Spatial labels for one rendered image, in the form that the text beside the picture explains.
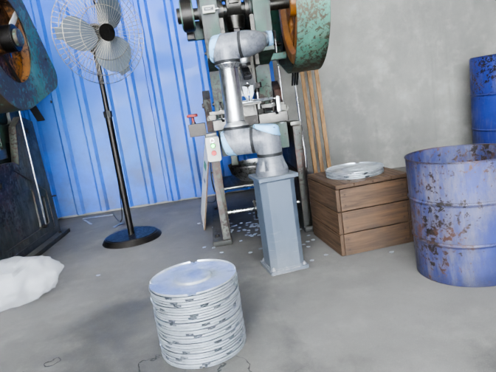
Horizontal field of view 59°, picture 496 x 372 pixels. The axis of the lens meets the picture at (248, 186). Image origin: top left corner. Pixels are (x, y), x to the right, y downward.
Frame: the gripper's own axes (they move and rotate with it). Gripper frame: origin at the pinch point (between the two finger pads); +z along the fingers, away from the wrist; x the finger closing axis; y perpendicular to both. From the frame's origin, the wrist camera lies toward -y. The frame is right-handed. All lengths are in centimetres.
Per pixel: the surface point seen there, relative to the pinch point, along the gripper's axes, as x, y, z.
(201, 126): 28.9, -0.5, 10.9
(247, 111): 1.3, 7.5, 6.7
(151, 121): 74, 137, 6
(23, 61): 136, 54, -44
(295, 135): -22.7, -4.5, 23.1
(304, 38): -33.1, -6.8, -28.0
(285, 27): -35, 53, -43
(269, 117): -11.4, 10.5, 12.0
